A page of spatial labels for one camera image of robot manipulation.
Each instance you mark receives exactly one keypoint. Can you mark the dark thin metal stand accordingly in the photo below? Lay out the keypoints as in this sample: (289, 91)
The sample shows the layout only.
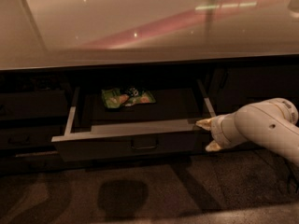
(291, 178)

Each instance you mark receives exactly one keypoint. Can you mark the dark cabinet door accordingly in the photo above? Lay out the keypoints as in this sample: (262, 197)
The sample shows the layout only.
(234, 86)

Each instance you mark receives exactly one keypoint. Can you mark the green snack bag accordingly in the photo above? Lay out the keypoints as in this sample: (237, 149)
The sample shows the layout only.
(117, 98)

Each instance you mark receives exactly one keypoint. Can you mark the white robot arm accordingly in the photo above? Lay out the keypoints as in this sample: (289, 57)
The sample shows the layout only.
(270, 124)

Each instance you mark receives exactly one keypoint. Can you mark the dark drawer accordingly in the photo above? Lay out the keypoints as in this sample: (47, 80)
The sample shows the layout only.
(28, 137)
(166, 127)
(32, 105)
(31, 163)

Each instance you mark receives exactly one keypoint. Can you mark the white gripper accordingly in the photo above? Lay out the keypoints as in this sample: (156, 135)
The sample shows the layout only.
(219, 131)

